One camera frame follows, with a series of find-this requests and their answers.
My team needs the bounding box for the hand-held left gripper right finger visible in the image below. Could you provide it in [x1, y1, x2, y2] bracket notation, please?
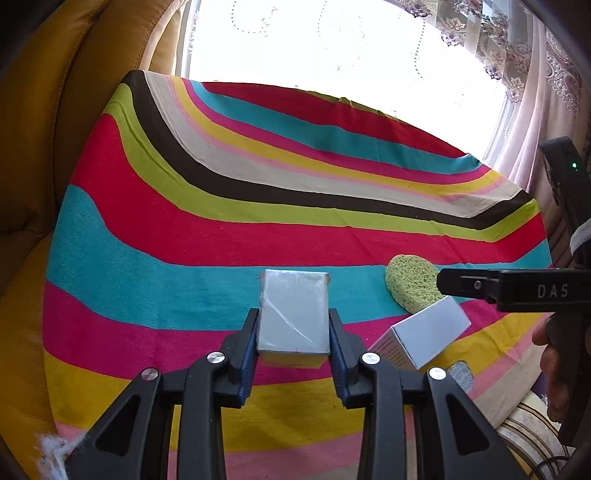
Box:
[327, 308, 527, 480]

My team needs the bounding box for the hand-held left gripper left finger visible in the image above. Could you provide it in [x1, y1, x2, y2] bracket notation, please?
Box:
[65, 307, 262, 480]

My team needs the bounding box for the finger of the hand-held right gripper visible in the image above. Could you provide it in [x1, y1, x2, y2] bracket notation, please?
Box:
[436, 267, 504, 305]

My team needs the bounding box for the beige gold carton box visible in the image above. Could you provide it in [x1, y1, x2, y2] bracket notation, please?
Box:
[256, 269, 332, 368]

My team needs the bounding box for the person's right hand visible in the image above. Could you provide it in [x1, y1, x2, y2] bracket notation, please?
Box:
[531, 318, 571, 423]

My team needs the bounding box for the green sponge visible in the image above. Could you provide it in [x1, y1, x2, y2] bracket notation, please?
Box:
[385, 256, 446, 315]

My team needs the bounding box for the orange white carton box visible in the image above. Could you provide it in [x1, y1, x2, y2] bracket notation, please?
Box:
[368, 295, 472, 371]

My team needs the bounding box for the grey fuzzy pad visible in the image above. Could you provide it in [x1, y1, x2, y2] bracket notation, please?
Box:
[447, 361, 476, 393]

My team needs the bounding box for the green beige rug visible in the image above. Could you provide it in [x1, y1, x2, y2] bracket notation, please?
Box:
[496, 397, 568, 480]

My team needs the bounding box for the beige curtain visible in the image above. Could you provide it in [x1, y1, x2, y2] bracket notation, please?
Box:
[480, 28, 591, 195]

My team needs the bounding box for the colourful striped cloth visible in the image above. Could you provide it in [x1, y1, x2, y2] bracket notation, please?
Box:
[42, 69, 555, 480]

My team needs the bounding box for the white fluff tuft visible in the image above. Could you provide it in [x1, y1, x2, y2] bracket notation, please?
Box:
[39, 431, 88, 480]

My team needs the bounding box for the floral lace valance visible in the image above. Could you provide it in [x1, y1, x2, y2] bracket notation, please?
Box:
[397, 0, 587, 116]

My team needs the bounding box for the ochre leather sofa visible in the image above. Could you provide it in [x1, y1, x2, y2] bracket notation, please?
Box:
[0, 0, 190, 480]

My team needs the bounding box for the black cable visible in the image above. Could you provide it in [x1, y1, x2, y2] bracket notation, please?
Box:
[526, 455, 568, 480]

